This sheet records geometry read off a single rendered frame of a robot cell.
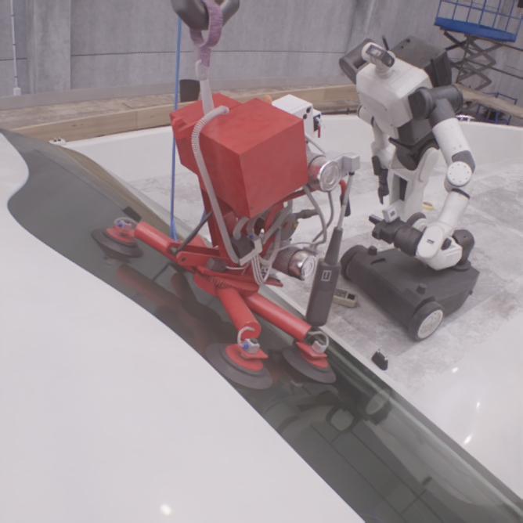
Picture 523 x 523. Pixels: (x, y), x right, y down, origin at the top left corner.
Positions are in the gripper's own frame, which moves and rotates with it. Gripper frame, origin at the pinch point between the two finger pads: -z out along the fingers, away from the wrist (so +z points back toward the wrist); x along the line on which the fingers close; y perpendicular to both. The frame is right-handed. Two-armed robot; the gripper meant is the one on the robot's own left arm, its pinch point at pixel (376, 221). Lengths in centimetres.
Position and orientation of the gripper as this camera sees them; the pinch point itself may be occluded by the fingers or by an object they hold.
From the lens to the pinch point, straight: 176.3
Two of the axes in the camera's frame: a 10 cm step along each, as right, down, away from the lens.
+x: 7.6, -4.9, 4.2
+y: -0.8, -7.2, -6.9
